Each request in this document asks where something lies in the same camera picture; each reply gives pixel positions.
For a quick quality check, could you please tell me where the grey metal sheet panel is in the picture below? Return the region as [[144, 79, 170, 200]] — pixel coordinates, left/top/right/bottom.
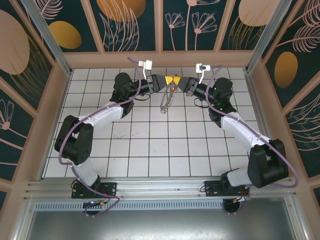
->
[[14, 197, 310, 240]]

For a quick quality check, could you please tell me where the aluminium side rail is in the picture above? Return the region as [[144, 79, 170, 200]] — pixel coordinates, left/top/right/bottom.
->
[[243, 71, 286, 179]]

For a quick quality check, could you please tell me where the aluminium corner post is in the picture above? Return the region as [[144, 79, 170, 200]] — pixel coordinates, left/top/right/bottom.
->
[[21, 0, 74, 77], [245, 0, 293, 74]]

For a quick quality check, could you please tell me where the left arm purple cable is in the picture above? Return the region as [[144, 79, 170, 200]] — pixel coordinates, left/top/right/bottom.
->
[[58, 56, 148, 217]]

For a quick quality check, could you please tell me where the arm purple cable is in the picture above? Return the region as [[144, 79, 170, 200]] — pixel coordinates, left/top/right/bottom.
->
[[58, 56, 148, 217], [206, 65, 301, 189]]

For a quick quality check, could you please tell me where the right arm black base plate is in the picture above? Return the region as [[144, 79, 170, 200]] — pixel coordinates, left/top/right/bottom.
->
[[203, 179, 227, 198]]

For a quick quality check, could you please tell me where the aluminium mounting rail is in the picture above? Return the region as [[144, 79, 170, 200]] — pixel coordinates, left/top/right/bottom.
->
[[23, 176, 298, 201]]

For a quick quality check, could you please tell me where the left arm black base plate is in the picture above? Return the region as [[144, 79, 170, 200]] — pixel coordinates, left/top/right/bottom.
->
[[71, 182, 118, 200]]

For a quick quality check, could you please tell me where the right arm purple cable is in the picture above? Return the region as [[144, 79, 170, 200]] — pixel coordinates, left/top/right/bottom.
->
[[206, 65, 301, 189]]

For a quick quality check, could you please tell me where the perforated metal cable duct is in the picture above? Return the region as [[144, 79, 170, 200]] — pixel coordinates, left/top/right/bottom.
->
[[33, 201, 226, 211]]

